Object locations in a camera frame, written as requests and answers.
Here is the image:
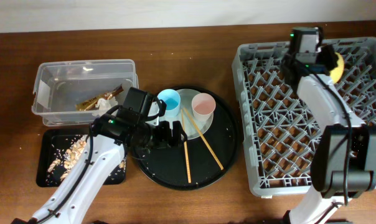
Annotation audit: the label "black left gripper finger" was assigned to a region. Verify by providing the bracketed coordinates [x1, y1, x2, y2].
[158, 121, 171, 148]
[171, 121, 187, 147]

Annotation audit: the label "white tissue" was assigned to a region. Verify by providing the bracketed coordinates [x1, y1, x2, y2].
[92, 97, 118, 116]

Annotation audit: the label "gold snack wrapper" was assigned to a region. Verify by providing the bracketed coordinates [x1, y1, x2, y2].
[75, 85, 123, 111]

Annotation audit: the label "pink plastic cup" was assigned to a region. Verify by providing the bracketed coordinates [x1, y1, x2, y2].
[191, 93, 216, 121]

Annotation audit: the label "yellow bowl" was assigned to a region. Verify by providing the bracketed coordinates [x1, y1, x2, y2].
[329, 53, 344, 84]

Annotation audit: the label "peanut shell food scraps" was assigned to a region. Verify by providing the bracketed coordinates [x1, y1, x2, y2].
[46, 134, 126, 183]

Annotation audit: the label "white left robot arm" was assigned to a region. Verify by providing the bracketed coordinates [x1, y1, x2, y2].
[28, 106, 187, 223]

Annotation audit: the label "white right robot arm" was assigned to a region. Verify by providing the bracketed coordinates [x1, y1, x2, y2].
[281, 45, 376, 223]

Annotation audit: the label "grey dishwasher rack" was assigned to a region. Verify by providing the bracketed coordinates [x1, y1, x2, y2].
[232, 37, 376, 198]

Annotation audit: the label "left wooden chopstick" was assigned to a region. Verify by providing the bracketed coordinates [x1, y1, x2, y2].
[181, 109, 192, 184]

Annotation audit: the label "wooden chopstick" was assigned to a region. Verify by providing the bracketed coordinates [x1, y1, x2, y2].
[183, 108, 224, 170]
[181, 109, 192, 184]

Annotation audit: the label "light grey plate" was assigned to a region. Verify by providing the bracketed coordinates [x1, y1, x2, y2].
[159, 88, 214, 140]

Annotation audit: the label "right wooden chopstick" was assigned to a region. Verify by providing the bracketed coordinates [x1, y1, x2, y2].
[183, 108, 224, 170]

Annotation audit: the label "round black serving tray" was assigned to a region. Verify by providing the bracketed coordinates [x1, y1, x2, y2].
[131, 85, 240, 190]

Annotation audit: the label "blue plastic cup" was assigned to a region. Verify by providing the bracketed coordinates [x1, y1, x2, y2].
[157, 89, 181, 118]

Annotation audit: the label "clear plastic bin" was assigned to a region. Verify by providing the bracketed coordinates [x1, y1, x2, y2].
[32, 59, 139, 126]

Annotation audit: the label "black rectangular tray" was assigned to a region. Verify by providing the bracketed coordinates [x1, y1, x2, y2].
[35, 128, 128, 187]

